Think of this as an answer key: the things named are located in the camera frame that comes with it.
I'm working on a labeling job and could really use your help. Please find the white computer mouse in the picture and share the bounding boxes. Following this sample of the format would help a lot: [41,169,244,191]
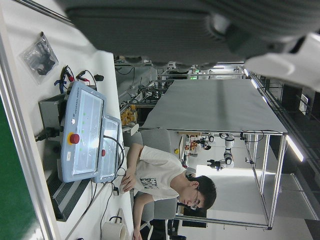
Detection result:
[118,181,131,195]

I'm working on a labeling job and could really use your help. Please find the clear bag of parts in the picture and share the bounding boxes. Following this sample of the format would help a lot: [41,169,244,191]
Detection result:
[18,31,60,86]

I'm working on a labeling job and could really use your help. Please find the grey-blue robot teach pendant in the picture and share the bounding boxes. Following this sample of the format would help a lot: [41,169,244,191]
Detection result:
[94,114,123,184]
[60,81,108,184]

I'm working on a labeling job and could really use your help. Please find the aluminium cage frame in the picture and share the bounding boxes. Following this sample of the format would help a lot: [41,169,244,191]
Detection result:
[174,129,287,230]

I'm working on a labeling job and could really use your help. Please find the aluminium conveyor side rail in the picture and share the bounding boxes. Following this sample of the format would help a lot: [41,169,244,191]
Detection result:
[0,29,62,240]

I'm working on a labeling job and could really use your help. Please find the grey office chair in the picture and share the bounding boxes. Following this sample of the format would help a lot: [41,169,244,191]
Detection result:
[122,128,179,223]

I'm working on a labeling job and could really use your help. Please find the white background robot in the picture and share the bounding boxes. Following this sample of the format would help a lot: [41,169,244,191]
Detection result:
[206,133,236,173]

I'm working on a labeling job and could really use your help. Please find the ceiling light strip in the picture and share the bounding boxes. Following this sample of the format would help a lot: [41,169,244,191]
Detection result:
[285,134,305,163]

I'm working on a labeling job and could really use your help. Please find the orange parts on shelf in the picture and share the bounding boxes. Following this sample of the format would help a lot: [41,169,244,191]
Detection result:
[119,104,138,126]

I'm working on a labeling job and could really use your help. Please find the dark grey metal box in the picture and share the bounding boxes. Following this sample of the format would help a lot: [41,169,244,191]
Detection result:
[38,96,73,143]

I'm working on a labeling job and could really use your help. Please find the white mug with black handle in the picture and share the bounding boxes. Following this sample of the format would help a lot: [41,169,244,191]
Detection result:
[100,215,130,240]

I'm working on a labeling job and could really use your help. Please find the red black alligator clip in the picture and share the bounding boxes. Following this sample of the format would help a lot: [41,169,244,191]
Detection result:
[53,64,76,95]
[75,69,98,87]

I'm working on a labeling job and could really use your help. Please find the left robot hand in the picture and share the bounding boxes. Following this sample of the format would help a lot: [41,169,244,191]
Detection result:
[57,0,320,92]

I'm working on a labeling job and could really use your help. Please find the green conveyor belt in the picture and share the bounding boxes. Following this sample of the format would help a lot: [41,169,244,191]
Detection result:
[0,96,41,240]

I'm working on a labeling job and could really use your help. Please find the person in white t-shirt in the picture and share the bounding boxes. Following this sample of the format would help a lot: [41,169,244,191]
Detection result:
[121,142,218,240]

